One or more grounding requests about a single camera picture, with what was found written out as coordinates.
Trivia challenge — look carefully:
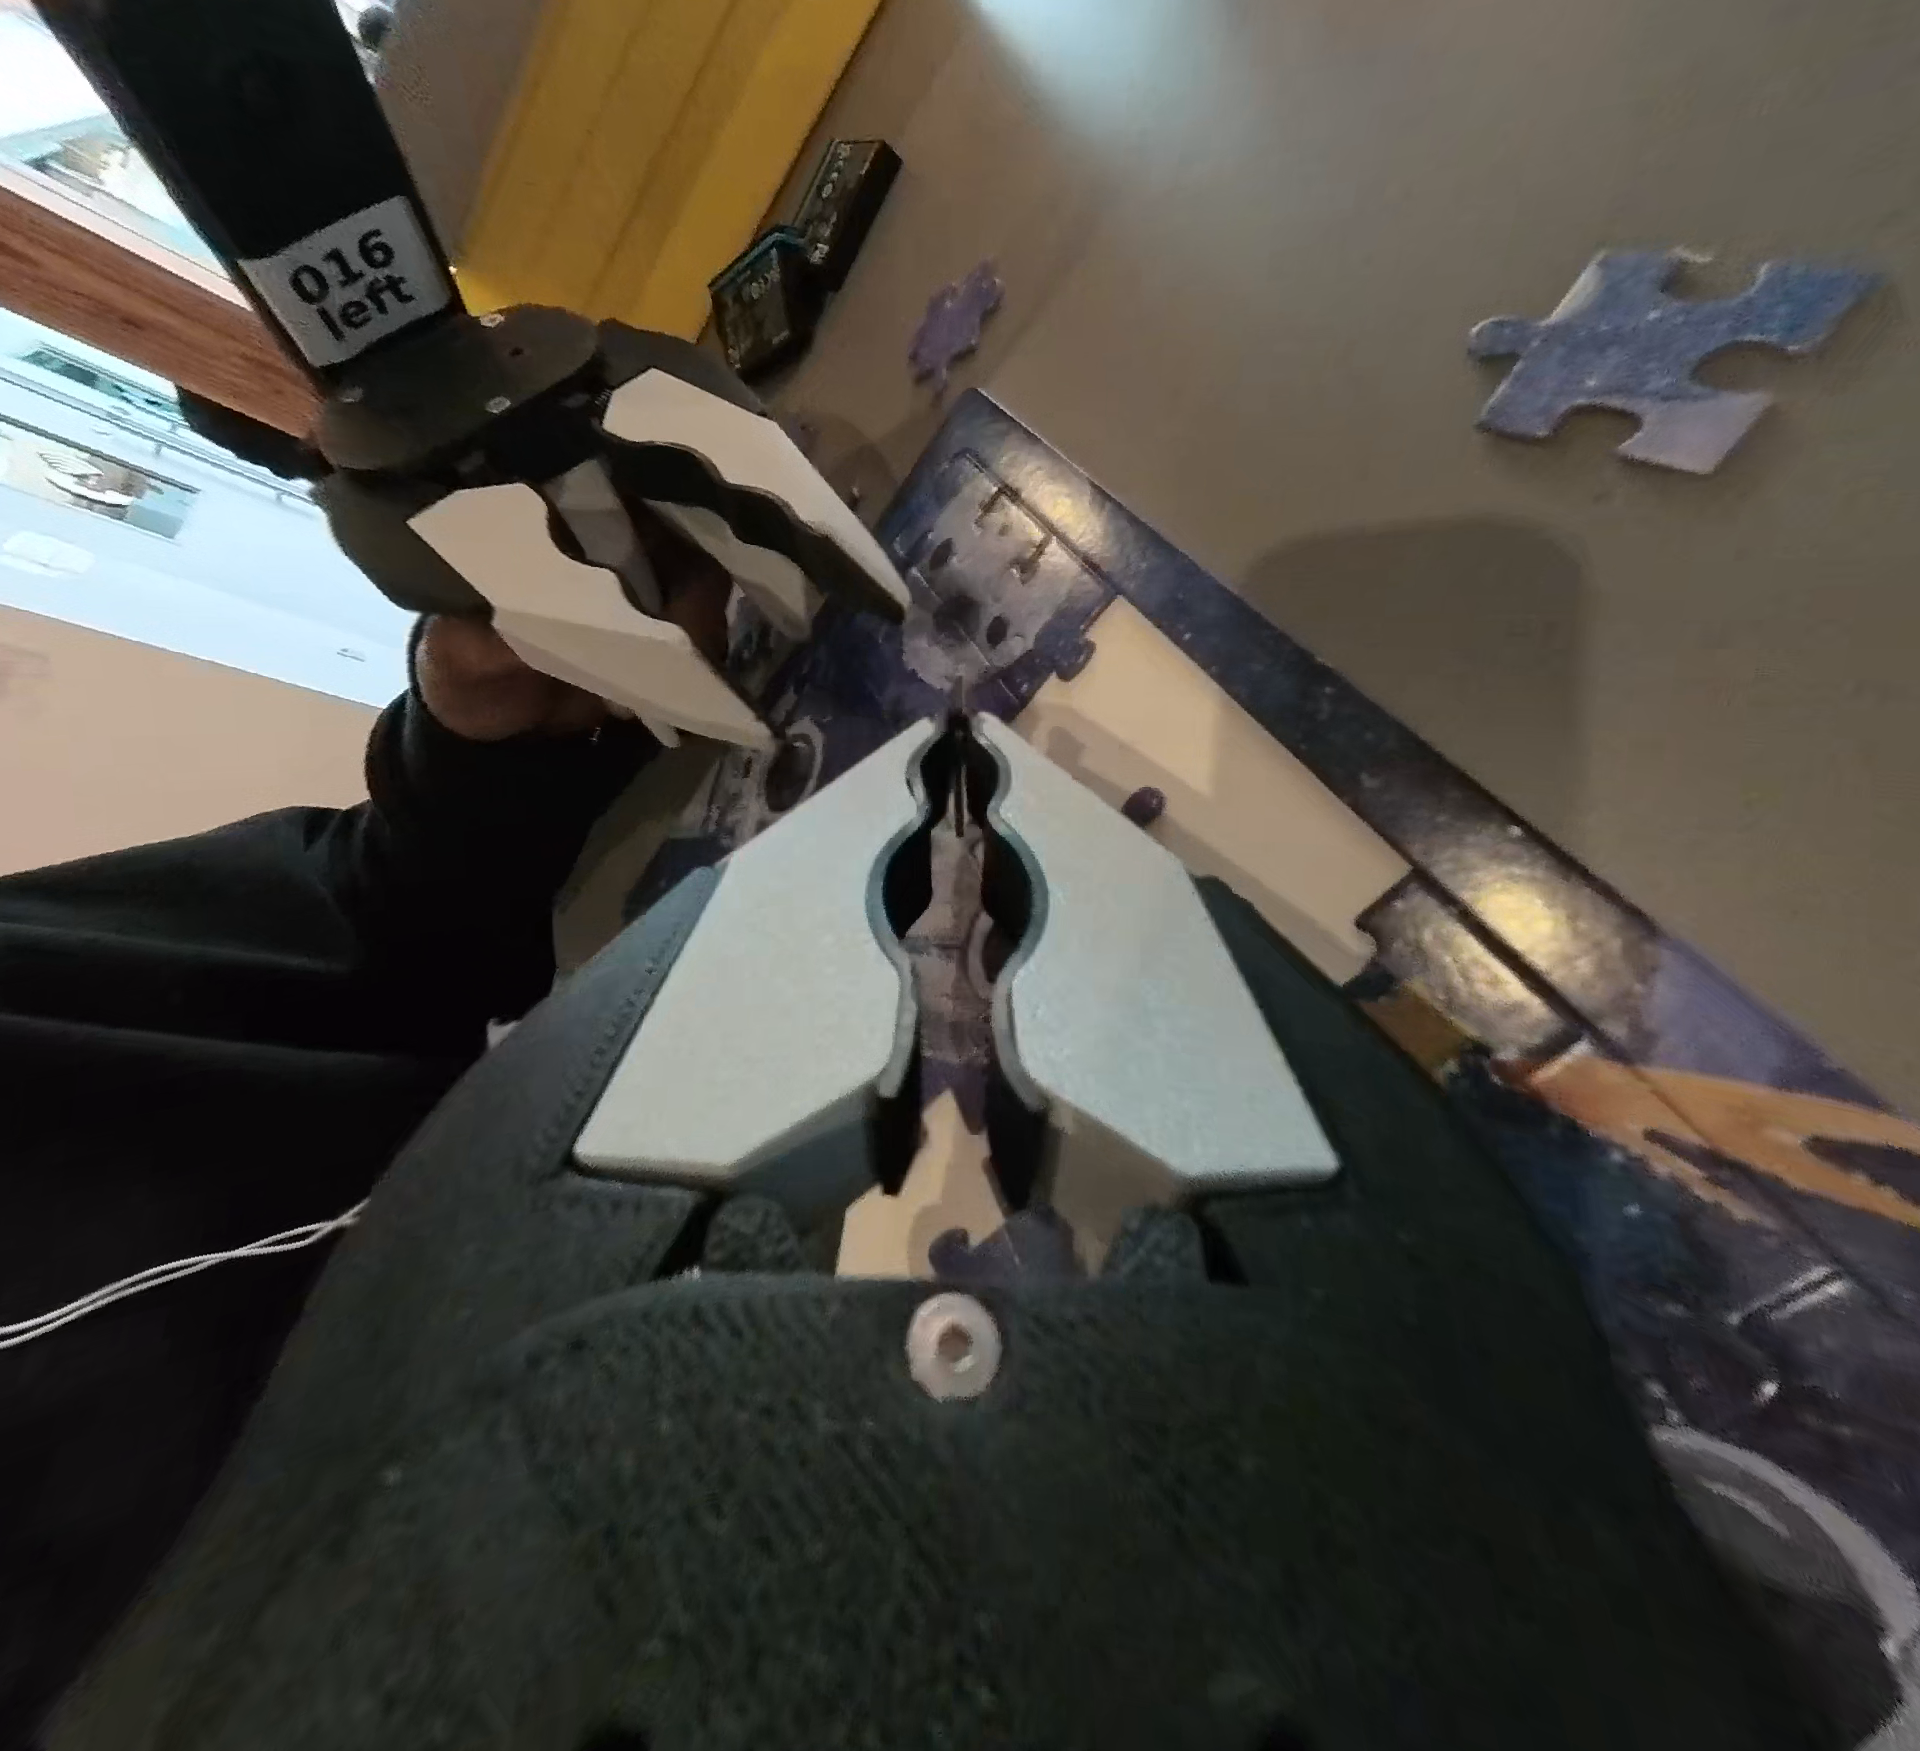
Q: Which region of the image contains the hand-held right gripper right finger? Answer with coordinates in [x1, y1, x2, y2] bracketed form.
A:
[965, 714, 1340, 1210]

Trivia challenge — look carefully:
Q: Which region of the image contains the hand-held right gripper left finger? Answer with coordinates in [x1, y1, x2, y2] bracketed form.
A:
[570, 714, 969, 1202]

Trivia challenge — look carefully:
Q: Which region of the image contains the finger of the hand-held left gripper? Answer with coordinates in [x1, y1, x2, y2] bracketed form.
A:
[410, 481, 777, 751]
[597, 368, 914, 632]

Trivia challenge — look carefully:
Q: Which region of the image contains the purple jigsaw puzzle piece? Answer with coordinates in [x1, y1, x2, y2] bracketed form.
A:
[907, 260, 1010, 402]

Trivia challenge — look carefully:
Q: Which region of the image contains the space jigsaw puzzle board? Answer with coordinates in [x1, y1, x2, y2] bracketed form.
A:
[631, 390, 1920, 1751]

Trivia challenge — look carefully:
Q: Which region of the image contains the person's left hand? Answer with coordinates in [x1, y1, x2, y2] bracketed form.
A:
[412, 611, 669, 748]

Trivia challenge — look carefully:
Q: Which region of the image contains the wooden pillar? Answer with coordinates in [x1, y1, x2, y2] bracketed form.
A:
[0, 181, 326, 436]

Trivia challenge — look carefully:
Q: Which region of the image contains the yellow foam block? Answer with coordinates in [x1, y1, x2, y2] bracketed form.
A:
[448, 0, 921, 346]

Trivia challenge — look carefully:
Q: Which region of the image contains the blue jigsaw puzzle piece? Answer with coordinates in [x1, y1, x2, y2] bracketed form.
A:
[1469, 247, 1887, 478]

